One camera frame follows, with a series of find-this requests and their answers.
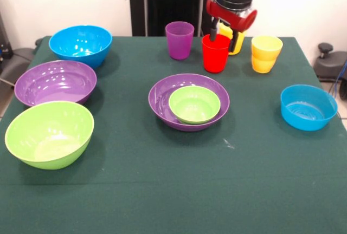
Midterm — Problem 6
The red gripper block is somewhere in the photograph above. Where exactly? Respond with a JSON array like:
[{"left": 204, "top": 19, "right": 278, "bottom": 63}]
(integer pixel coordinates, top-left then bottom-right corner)
[{"left": 205, "top": 0, "right": 258, "bottom": 54}]

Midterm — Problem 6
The red cup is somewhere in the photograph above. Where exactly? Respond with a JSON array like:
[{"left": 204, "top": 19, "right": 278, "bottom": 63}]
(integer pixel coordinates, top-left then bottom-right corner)
[{"left": 201, "top": 34, "right": 231, "bottom": 74}]

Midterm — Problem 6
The small green bowl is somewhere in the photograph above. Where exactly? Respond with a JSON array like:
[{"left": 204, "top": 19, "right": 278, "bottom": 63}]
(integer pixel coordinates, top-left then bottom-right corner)
[{"left": 168, "top": 85, "right": 221, "bottom": 125}]

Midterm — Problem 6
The purple bowl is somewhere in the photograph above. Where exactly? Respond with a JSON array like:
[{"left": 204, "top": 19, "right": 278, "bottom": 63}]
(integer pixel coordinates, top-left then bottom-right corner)
[
  {"left": 14, "top": 60, "right": 98, "bottom": 107},
  {"left": 147, "top": 73, "right": 230, "bottom": 132}
]

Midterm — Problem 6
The yellow cup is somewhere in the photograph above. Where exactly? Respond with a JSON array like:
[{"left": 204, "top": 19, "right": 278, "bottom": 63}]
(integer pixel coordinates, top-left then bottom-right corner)
[
  {"left": 219, "top": 20, "right": 246, "bottom": 56},
  {"left": 250, "top": 35, "right": 284, "bottom": 74}
]

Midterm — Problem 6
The purple cup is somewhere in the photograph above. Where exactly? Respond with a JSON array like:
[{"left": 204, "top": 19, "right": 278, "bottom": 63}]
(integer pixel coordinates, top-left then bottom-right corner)
[{"left": 165, "top": 21, "right": 195, "bottom": 61}]

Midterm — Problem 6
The small blue bowl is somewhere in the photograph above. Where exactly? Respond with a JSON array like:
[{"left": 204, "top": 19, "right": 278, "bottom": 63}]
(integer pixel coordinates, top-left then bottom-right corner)
[{"left": 280, "top": 84, "right": 339, "bottom": 132}]

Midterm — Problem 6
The large blue bowl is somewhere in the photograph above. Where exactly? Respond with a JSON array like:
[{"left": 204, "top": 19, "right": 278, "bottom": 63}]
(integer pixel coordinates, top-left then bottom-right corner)
[{"left": 48, "top": 25, "right": 113, "bottom": 70}]

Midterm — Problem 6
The dark green tablecloth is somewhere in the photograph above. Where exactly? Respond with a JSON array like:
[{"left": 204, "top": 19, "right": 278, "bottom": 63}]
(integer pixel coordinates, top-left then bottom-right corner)
[{"left": 0, "top": 35, "right": 347, "bottom": 234}]

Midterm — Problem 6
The large green bowl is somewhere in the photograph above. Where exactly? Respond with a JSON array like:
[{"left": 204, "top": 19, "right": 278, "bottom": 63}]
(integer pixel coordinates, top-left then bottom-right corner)
[{"left": 4, "top": 101, "right": 95, "bottom": 170}]

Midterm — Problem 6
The black equipment rack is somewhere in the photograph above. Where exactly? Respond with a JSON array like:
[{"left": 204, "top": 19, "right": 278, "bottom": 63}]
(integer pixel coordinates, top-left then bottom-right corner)
[{"left": 0, "top": 11, "right": 13, "bottom": 64}]

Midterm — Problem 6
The grey pedestal foot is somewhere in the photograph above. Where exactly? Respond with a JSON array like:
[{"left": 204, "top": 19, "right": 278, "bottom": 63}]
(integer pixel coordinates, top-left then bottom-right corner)
[
  {"left": 0, "top": 47, "right": 35, "bottom": 83},
  {"left": 313, "top": 42, "right": 347, "bottom": 83}
]

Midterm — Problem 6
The blue floor cable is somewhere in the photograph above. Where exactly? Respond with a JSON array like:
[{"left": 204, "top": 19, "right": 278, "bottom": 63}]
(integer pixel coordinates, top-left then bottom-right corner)
[{"left": 332, "top": 57, "right": 347, "bottom": 94}]

